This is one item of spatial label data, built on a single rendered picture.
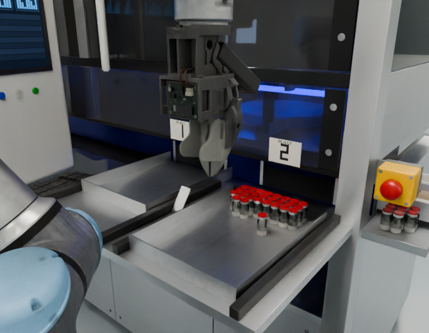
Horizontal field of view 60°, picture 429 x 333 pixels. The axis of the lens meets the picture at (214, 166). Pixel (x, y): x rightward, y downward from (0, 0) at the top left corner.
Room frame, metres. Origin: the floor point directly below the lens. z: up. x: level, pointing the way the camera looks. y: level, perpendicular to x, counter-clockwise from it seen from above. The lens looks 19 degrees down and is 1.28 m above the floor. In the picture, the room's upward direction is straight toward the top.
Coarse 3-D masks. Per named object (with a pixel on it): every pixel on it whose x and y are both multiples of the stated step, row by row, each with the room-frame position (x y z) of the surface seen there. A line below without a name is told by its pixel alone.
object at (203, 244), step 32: (224, 192) 0.88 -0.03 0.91; (160, 224) 0.71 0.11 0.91; (192, 224) 0.75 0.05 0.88; (224, 224) 0.75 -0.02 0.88; (320, 224) 0.72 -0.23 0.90; (160, 256) 0.59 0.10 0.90; (192, 256) 0.62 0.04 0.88; (224, 256) 0.62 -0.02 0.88; (256, 256) 0.62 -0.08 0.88; (224, 288) 0.50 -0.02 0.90
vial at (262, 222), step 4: (260, 220) 0.70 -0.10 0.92; (264, 220) 0.70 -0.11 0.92; (256, 224) 0.71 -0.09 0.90; (260, 224) 0.70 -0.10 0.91; (264, 224) 0.70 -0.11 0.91; (256, 228) 0.71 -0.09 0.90; (260, 228) 0.70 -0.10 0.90; (264, 228) 0.70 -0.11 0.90; (256, 232) 0.71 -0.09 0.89; (260, 232) 0.70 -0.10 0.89; (264, 232) 0.70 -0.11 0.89
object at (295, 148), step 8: (272, 144) 0.88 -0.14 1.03; (280, 144) 0.86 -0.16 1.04; (288, 144) 0.85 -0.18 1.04; (296, 144) 0.84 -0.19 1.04; (272, 152) 0.88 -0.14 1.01; (288, 152) 0.85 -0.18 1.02; (296, 152) 0.84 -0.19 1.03; (272, 160) 0.87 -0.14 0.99; (280, 160) 0.86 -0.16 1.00; (288, 160) 0.85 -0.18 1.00; (296, 160) 0.84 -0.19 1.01
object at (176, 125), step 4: (172, 120) 1.09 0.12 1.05; (176, 120) 1.08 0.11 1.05; (172, 124) 1.09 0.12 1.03; (176, 124) 1.08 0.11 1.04; (180, 124) 1.07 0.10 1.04; (184, 124) 1.06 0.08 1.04; (188, 124) 1.05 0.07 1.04; (172, 128) 1.09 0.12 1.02; (176, 128) 1.08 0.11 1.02; (180, 128) 1.07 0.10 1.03; (184, 128) 1.06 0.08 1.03; (188, 128) 1.05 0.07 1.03; (172, 132) 1.09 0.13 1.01; (176, 132) 1.08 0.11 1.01; (180, 132) 1.07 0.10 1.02; (184, 132) 1.06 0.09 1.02; (188, 132) 1.05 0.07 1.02; (172, 136) 1.09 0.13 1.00; (176, 136) 1.08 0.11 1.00; (180, 136) 1.07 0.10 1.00; (184, 136) 1.06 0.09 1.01; (180, 140) 1.07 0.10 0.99
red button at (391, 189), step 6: (390, 180) 0.68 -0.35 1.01; (396, 180) 0.68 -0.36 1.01; (384, 186) 0.68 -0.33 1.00; (390, 186) 0.67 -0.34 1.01; (396, 186) 0.67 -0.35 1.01; (402, 186) 0.68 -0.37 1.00; (384, 192) 0.68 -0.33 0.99; (390, 192) 0.67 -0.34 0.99; (396, 192) 0.67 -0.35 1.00; (402, 192) 0.67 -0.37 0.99; (390, 198) 0.67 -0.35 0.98; (396, 198) 0.67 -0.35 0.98
